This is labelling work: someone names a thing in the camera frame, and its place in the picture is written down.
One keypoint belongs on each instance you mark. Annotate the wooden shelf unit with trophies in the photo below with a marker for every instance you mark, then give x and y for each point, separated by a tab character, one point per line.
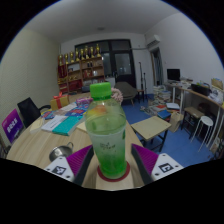
81	71

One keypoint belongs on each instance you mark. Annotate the pink flowers in pot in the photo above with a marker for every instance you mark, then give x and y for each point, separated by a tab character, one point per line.
117	95

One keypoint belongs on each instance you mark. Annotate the beige book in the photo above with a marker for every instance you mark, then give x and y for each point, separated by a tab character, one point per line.
36	125

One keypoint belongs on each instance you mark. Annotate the white wall air conditioner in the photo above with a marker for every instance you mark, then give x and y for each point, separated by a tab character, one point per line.
153	40

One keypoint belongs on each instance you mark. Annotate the teal book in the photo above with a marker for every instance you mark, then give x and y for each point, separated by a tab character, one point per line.
66	126

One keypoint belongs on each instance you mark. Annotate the small wooden desk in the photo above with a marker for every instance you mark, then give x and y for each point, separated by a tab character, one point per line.
150	126

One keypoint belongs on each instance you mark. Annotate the brown wooden stool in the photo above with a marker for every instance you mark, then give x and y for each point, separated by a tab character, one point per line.
191	111

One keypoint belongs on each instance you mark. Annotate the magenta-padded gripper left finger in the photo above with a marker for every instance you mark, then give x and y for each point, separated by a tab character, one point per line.
57	168

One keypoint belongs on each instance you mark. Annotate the yellow gift box red ribbon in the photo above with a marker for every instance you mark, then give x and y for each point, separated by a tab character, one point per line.
59	101

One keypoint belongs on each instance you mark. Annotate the white booklet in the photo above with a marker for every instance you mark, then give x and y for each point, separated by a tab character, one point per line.
53	123

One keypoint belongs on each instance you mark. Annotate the black bag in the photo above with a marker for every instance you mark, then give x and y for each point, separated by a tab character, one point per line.
200	89

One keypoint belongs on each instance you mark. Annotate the green drink bottle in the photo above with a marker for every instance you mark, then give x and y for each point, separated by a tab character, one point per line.
106	133

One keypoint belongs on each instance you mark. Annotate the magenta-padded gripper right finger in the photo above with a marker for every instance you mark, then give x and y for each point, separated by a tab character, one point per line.
166	166

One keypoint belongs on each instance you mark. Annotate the purple sign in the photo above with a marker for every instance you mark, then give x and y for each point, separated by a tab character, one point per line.
12	126

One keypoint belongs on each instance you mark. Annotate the flat round red coaster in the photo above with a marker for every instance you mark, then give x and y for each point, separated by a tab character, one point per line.
100	174

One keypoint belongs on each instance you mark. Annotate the small steel cup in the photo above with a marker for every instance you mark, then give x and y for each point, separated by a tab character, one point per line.
60	152

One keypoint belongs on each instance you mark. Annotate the tan notebook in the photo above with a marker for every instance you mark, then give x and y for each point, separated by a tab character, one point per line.
81	127

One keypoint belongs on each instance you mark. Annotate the grey armchair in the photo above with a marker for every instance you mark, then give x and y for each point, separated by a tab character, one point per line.
126	90

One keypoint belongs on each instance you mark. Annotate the blue and red book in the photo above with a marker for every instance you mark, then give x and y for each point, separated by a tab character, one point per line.
76	112

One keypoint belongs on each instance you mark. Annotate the pink packet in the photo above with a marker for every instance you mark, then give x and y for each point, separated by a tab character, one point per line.
84	101

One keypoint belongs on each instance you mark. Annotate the dark glass door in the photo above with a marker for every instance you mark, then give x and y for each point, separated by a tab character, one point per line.
121	63

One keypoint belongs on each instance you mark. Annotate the long wooden side desk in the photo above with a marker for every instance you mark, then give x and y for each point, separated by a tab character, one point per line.
200	95

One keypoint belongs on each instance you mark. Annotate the black office chair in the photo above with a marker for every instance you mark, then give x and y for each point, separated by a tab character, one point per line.
29	110

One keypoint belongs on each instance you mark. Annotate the white round stool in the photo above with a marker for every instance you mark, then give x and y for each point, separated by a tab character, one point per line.
203	121

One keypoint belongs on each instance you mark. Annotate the black computer monitor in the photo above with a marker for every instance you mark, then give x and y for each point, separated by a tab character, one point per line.
173	74

